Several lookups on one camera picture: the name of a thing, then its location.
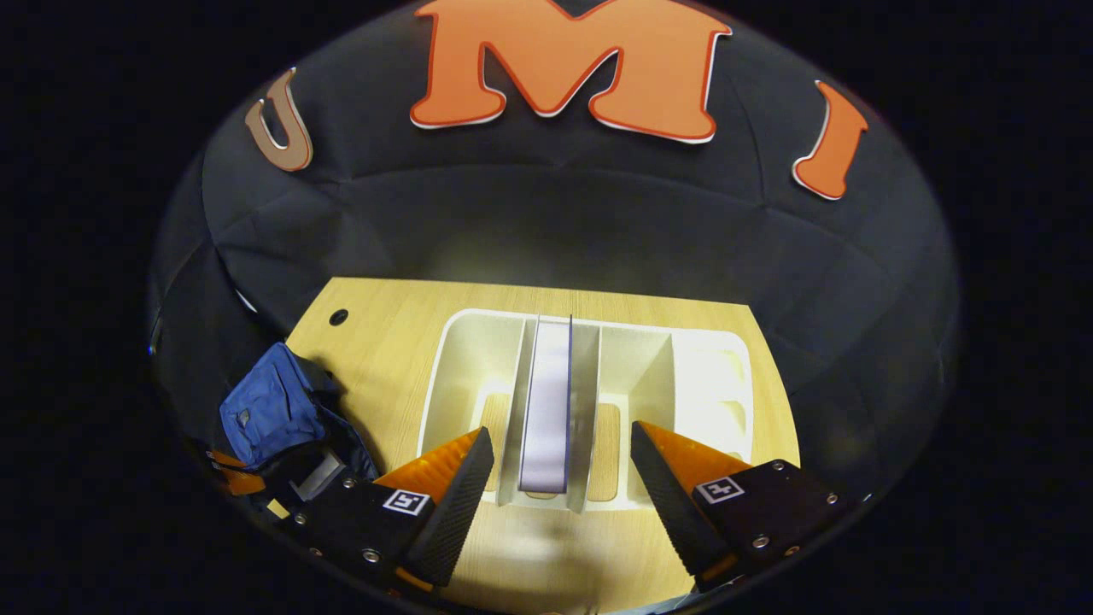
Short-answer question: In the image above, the blue schoolbag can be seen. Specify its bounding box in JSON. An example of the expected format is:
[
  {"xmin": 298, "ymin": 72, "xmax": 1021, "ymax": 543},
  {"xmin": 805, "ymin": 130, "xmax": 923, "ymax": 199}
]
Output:
[{"xmin": 219, "ymin": 342, "xmax": 381, "ymax": 505}]

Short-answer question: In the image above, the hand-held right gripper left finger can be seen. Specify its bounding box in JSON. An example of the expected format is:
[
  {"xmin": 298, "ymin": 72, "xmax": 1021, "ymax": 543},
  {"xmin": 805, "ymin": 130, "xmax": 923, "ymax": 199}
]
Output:
[{"xmin": 290, "ymin": 427, "xmax": 496, "ymax": 590}]

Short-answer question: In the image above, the black backdrop cloth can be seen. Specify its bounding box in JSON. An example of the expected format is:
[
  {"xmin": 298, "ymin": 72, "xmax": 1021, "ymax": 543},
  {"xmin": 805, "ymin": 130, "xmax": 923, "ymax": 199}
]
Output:
[{"xmin": 147, "ymin": 0, "xmax": 961, "ymax": 505}]

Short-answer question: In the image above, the white book with blue picture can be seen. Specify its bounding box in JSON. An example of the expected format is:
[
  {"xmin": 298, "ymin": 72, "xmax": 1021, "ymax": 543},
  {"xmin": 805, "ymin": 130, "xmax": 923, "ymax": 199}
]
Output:
[{"xmin": 518, "ymin": 316, "xmax": 574, "ymax": 495}]

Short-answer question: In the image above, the white bookshelf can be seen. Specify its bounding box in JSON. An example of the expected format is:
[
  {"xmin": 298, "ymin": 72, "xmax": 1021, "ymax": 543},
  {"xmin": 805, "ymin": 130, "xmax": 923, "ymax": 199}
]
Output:
[{"xmin": 417, "ymin": 307, "xmax": 755, "ymax": 513}]

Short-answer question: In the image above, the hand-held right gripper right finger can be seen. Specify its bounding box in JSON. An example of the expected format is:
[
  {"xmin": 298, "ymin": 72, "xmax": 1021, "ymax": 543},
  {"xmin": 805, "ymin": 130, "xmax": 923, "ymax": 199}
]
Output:
[{"xmin": 630, "ymin": 420, "xmax": 850, "ymax": 592}]

